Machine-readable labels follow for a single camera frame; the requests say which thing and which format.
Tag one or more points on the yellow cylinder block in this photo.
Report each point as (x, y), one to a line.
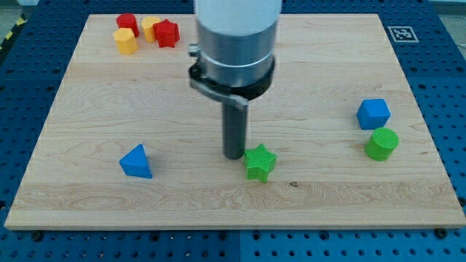
(147, 25)

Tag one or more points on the blue cube block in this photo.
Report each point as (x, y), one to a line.
(373, 113)

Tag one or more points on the yellow hexagon block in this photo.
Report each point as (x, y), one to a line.
(125, 41)

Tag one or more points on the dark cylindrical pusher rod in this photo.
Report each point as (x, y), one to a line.
(234, 126)

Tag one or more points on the green star block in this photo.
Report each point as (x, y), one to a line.
(259, 162)

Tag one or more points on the white fiducial marker tag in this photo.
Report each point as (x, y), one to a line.
(402, 34)

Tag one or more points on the wooden board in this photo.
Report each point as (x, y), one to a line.
(326, 65)

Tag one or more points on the red cylinder block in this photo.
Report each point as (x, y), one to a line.
(128, 20)

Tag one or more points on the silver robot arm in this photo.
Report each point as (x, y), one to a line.
(235, 60)

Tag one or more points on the red star block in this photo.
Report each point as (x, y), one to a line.
(166, 33)

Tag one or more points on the blue triangle block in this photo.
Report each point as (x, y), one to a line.
(136, 163)

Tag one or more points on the black clamp ring mount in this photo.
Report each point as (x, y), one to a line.
(238, 97)

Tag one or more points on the green cylinder block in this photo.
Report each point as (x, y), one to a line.
(381, 144)

